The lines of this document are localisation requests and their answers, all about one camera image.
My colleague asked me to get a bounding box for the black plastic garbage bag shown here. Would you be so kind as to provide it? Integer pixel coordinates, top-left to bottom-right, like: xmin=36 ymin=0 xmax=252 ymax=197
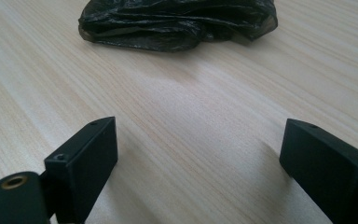
xmin=77 ymin=0 xmax=279 ymax=53

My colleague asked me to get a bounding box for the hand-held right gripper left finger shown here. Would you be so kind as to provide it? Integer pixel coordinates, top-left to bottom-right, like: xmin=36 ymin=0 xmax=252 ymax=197
xmin=44 ymin=116 xmax=118 ymax=224

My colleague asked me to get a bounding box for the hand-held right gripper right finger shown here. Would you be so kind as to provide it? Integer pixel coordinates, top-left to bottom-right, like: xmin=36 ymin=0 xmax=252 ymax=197
xmin=279 ymin=118 xmax=358 ymax=224

